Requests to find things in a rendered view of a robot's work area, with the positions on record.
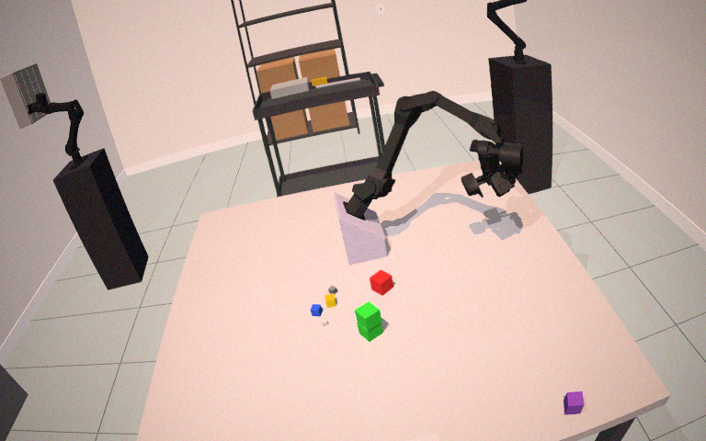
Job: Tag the green block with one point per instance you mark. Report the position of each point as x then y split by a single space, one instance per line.
368 315
371 334

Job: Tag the purple cube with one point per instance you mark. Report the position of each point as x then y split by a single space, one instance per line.
573 402

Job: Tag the small blue block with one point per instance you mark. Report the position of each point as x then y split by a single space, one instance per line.
316 310

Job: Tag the small yellow block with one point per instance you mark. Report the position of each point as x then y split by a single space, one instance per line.
330 300

